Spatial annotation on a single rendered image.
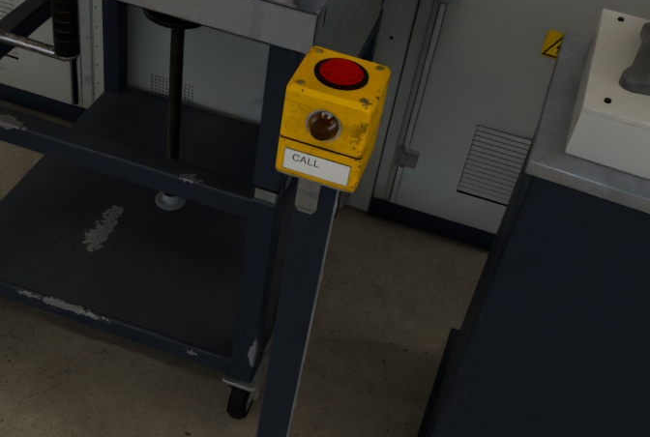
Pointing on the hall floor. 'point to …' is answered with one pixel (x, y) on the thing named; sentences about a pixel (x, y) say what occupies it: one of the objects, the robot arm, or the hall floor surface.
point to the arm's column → (554, 323)
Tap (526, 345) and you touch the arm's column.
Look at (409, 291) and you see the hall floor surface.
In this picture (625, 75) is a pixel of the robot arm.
